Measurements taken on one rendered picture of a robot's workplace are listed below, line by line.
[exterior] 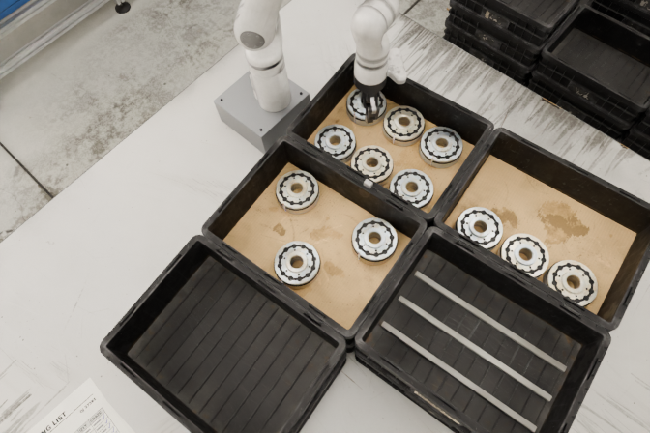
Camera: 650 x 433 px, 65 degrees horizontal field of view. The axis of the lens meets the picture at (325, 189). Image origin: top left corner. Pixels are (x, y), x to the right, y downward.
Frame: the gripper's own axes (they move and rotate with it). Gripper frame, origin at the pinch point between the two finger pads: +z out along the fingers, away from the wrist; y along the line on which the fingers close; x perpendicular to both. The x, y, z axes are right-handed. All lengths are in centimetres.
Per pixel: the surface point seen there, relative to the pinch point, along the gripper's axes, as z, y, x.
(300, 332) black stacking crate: 5, 51, -24
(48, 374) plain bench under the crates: 19, 49, -84
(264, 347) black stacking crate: 5, 53, -31
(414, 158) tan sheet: 4.7, 13.3, 9.7
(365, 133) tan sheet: 5.0, 4.2, -1.1
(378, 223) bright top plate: 1.9, 30.3, -2.8
